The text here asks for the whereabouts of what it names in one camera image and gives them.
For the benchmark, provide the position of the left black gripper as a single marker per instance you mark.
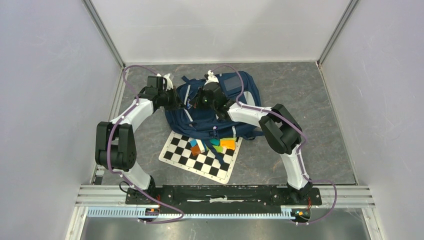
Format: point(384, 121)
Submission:
point(177, 102)

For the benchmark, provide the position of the navy blue backpack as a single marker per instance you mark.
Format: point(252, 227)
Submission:
point(204, 124)

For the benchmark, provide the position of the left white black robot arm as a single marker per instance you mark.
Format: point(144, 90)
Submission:
point(115, 143)

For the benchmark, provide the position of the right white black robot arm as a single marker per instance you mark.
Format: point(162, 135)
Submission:
point(280, 129)

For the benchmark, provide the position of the light blue toy block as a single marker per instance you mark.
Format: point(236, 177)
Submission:
point(193, 142)

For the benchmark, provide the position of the black and white chessboard mat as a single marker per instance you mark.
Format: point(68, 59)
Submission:
point(177, 152)

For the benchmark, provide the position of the brown orange toy block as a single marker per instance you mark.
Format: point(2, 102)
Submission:
point(195, 150)

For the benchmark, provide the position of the teal toy block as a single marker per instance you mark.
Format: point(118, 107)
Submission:
point(215, 142)

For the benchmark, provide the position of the green toy block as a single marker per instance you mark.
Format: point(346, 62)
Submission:
point(218, 148)

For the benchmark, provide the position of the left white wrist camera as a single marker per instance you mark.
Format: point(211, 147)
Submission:
point(168, 81)

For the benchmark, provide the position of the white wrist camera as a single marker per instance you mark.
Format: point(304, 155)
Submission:
point(168, 81)
point(211, 77)

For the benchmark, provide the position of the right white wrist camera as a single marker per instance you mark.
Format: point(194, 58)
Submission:
point(211, 77)

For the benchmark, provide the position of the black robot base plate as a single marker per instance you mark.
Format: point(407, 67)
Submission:
point(231, 199)

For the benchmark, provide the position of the aluminium frame rail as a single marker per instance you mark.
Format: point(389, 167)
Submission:
point(109, 201)

